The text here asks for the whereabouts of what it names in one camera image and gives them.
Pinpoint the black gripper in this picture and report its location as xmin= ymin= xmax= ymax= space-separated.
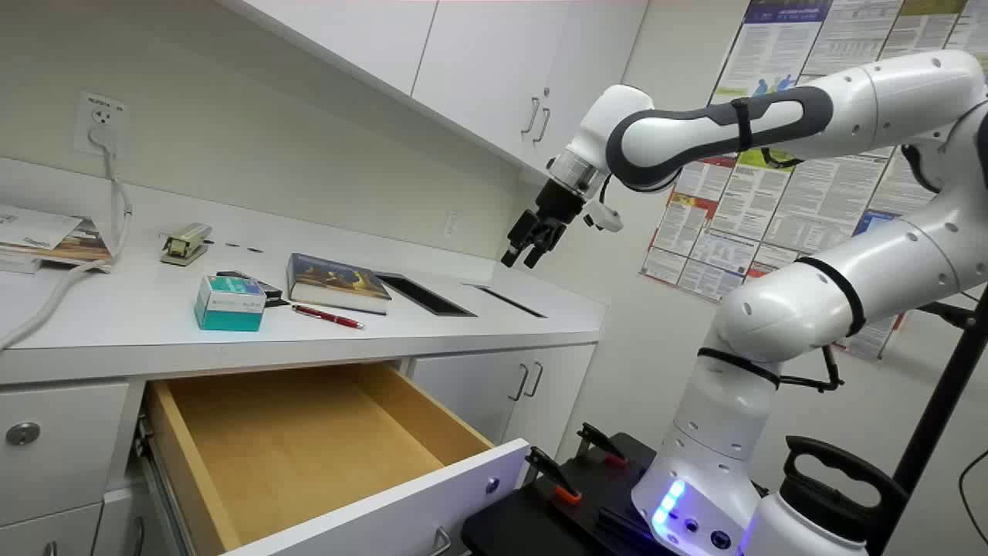
xmin=499 ymin=180 xmax=590 ymax=271

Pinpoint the wooden drawer with white front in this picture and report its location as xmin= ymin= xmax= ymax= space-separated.
xmin=135 ymin=363 xmax=535 ymax=556

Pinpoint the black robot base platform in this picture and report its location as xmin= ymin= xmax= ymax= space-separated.
xmin=460 ymin=431 xmax=661 ymax=556

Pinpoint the white upper cabinet door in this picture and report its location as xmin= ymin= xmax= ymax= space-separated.
xmin=528 ymin=0 xmax=655 ymax=195
xmin=233 ymin=0 xmax=441 ymax=98
xmin=409 ymin=0 xmax=575 ymax=160

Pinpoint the white drawer with round knob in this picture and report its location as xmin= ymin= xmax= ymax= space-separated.
xmin=0 ymin=379 xmax=135 ymax=536

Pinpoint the book with dark picture cover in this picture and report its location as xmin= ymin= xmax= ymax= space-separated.
xmin=285 ymin=249 xmax=394 ymax=317

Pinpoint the black clamp with red tip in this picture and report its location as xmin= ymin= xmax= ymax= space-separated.
xmin=575 ymin=419 xmax=633 ymax=477

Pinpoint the red pen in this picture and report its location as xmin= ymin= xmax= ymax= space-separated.
xmin=290 ymin=302 xmax=368 ymax=334

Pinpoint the black key fob with keys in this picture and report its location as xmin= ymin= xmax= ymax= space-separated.
xmin=212 ymin=270 xmax=290 ymax=308

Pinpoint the teal and white box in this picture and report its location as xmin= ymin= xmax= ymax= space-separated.
xmin=190 ymin=271 xmax=268 ymax=334

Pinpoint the olive green stapler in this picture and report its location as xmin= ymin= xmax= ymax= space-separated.
xmin=156 ymin=222 xmax=216 ymax=270

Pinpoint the stack of papers and magazines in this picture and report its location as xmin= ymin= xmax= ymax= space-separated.
xmin=0 ymin=204 xmax=113 ymax=279

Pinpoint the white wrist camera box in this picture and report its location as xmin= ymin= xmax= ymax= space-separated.
xmin=582 ymin=195 xmax=627 ymax=235

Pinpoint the red bordered wall poster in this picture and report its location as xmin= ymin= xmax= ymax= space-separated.
xmin=641 ymin=151 xmax=800 ymax=306

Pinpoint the black clamp with orange handle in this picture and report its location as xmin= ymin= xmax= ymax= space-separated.
xmin=522 ymin=443 xmax=586 ymax=511

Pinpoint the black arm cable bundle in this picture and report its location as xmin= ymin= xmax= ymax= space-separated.
xmin=695 ymin=342 xmax=848 ymax=399

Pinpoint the purple header wall poster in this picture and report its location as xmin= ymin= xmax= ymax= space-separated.
xmin=713 ymin=0 xmax=833 ymax=106

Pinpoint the white jug with black handle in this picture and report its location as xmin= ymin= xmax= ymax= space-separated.
xmin=739 ymin=433 xmax=910 ymax=556

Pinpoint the white power cable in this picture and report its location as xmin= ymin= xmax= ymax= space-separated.
xmin=0 ymin=126 xmax=135 ymax=354

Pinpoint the white wall outlet with plug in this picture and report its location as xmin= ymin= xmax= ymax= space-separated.
xmin=72 ymin=89 xmax=128 ymax=160

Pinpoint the black camera stand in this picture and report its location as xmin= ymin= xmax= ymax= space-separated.
xmin=892 ymin=287 xmax=988 ymax=502

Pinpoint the green header wall poster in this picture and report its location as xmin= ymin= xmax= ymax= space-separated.
xmin=876 ymin=0 xmax=968 ymax=58

